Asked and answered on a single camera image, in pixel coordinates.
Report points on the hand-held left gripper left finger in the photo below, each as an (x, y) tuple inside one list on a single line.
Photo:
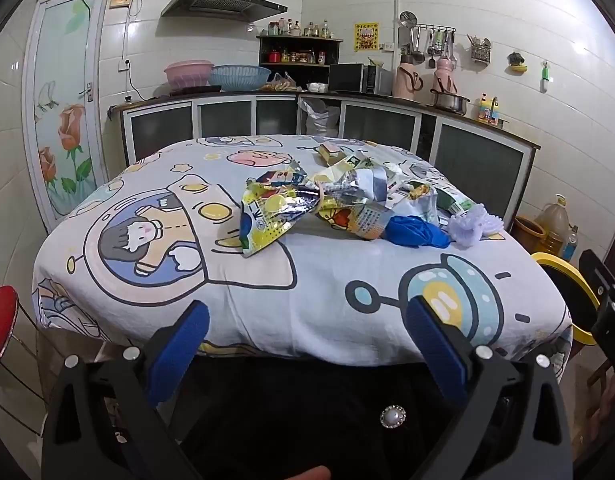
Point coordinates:
[(180, 345)]

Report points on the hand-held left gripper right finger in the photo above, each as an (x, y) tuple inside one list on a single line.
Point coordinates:
[(437, 345)]

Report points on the yellow rimmed waste bin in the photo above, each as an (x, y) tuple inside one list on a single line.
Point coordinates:
[(572, 305)]

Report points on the person's left hand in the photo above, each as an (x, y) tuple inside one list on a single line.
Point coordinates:
[(307, 474)]

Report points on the pearl button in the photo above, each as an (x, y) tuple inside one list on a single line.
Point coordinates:
[(392, 416)]

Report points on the small blue label bottle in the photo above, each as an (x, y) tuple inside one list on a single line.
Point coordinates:
[(570, 245)]

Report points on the large cooking oil bottle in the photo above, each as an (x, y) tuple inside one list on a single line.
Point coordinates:
[(552, 230)]

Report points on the yellow plastic bucket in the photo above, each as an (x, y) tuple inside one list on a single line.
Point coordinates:
[(527, 234)]

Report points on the lavender crumpled bag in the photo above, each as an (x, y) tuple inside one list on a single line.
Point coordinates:
[(475, 225)]

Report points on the person's black garment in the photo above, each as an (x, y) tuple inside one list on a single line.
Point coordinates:
[(312, 410)]

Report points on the cartoon printed tablecloth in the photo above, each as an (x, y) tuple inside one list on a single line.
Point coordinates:
[(312, 280)]

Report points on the green white milk carton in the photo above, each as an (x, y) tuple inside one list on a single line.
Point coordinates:
[(457, 204)]

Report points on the small yellow snack wrapper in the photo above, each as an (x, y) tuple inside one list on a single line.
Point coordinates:
[(357, 220)]

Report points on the large yellow snack wrapper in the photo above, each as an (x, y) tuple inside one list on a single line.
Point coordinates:
[(267, 210)]

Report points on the silver foil wrapper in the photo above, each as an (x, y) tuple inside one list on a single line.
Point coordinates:
[(357, 182)]

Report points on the red round stool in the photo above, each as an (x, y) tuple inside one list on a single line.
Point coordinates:
[(0, 320)]

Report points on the kitchen counter cabinet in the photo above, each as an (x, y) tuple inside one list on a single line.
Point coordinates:
[(477, 165)]

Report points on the small yellow box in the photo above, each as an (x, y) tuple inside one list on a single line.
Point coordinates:
[(335, 154)]

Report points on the yellow detergent bottle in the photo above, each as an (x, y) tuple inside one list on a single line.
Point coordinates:
[(487, 112)]

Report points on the steel cooking pot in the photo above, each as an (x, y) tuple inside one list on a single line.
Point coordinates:
[(451, 102)]

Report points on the black cooktop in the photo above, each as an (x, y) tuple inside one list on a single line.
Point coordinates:
[(195, 90)]

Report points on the white plastic bag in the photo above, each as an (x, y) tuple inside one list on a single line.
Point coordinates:
[(320, 117)]

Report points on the flower printed glass door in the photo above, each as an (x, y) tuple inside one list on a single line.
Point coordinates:
[(62, 110)]

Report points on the pink thermos flask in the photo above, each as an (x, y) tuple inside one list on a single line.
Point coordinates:
[(406, 80), (445, 77)]

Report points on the pink plastic basin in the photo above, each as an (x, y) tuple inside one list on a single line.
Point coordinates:
[(187, 76)]

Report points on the blue plastic basket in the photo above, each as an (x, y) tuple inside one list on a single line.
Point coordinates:
[(240, 77)]

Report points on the black microwave oven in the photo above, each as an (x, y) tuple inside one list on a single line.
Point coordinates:
[(357, 79)]

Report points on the bag of bread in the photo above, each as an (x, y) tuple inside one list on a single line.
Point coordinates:
[(280, 82)]

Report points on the dark wooden spice shelf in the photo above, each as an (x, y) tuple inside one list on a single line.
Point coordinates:
[(300, 67)]

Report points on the hanging kitchen utensils rack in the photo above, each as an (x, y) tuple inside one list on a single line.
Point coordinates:
[(427, 42)]

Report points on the row of small jars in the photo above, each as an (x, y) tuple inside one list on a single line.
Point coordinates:
[(297, 56)]

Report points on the row of seasoning bottles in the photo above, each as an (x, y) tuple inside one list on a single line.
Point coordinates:
[(300, 30)]

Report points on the yellow wall soap holder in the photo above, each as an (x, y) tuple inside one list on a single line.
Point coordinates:
[(517, 61)]

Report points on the white wall socket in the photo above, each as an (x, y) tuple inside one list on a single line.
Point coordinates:
[(124, 65)]

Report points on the wall chopstick holder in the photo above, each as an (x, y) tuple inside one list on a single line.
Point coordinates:
[(480, 51)]

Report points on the yellow wall poster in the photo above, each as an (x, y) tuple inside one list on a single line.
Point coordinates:
[(366, 37)]

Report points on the orange wall switch box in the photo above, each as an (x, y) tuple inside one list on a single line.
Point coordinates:
[(120, 1)]

